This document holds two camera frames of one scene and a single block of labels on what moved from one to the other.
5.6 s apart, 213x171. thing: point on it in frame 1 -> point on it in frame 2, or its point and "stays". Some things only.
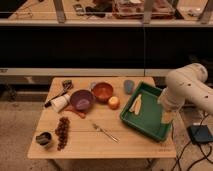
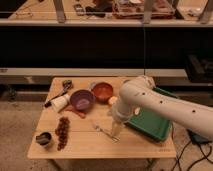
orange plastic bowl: (102, 91) stays
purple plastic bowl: (82, 99) stays
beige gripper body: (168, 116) -> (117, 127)
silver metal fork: (108, 133) stays
